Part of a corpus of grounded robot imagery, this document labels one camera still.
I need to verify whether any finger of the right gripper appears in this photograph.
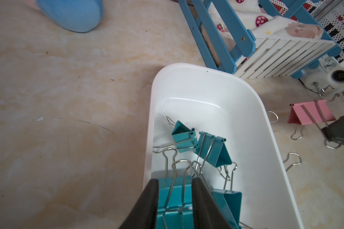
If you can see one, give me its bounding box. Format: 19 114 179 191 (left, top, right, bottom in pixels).
321 116 344 149

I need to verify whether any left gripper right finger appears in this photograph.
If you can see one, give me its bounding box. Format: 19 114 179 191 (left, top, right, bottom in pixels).
192 177 232 229

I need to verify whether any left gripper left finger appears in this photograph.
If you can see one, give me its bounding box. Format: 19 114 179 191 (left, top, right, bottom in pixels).
119 179 159 229

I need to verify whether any white plastic storage box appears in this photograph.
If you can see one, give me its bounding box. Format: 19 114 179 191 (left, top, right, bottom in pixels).
143 64 303 229

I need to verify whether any teal binder clip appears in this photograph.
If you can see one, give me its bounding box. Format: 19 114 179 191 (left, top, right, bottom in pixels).
196 131 232 172
153 116 198 153
212 162 242 229
155 148 194 229

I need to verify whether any white alarm clock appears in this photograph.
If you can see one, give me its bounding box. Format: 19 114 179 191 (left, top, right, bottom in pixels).
300 57 344 101

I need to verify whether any blue white toy crib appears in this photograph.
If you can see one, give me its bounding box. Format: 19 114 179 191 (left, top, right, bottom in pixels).
178 1 342 79

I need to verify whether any patterned baby blanket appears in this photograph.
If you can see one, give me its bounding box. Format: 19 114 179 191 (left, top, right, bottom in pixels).
208 0 324 51

